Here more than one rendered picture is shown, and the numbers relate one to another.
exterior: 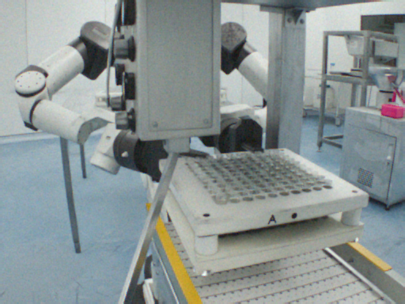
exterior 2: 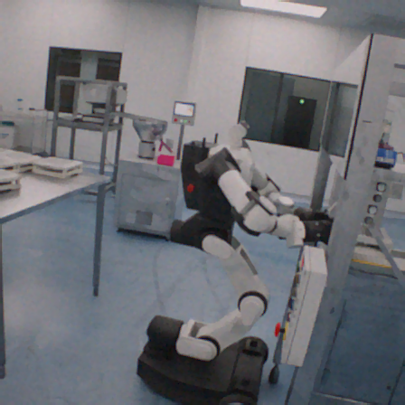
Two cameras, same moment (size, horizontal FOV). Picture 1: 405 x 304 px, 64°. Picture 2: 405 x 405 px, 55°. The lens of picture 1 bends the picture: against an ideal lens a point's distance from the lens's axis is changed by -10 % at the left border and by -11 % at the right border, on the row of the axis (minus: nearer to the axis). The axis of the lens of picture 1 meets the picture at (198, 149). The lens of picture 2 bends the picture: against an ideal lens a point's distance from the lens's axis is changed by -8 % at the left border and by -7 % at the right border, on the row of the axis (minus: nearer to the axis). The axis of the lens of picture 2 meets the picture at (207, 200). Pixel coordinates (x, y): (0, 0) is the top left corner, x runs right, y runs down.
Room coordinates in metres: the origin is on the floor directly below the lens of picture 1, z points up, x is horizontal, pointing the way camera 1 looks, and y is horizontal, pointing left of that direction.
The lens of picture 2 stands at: (0.34, 1.76, 1.50)
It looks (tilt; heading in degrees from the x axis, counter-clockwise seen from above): 15 degrees down; 297
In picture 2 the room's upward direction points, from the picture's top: 8 degrees clockwise
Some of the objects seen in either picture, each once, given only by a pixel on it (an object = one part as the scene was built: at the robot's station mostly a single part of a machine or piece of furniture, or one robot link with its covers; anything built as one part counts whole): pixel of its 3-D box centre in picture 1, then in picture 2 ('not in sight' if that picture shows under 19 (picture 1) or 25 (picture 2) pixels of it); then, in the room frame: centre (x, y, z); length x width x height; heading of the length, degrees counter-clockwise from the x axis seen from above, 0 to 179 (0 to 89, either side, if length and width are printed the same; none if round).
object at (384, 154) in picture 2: not in sight; (369, 152); (0.54, -0.03, 1.37); 0.21 x 0.20 x 0.09; 107
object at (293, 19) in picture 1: (300, 17); not in sight; (0.71, -0.20, 1.28); 0.05 x 0.04 x 0.04; 107
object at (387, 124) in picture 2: not in sight; (375, 119); (0.55, -0.04, 1.51); 0.15 x 0.15 x 0.19
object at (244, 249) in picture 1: (251, 210); (359, 241); (0.50, -0.08, 0.97); 0.24 x 0.24 x 0.02; 16
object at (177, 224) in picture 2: not in sight; (202, 230); (1.19, 0.13, 0.87); 0.28 x 0.13 x 0.18; 17
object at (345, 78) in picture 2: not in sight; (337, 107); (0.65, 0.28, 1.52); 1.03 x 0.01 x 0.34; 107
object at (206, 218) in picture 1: (253, 180); (362, 231); (0.50, -0.08, 1.01); 0.25 x 0.24 x 0.02; 16
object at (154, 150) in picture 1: (156, 153); (321, 231); (0.65, 0.08, 1.01); 0.12 x 0.10 x 0.13; 49
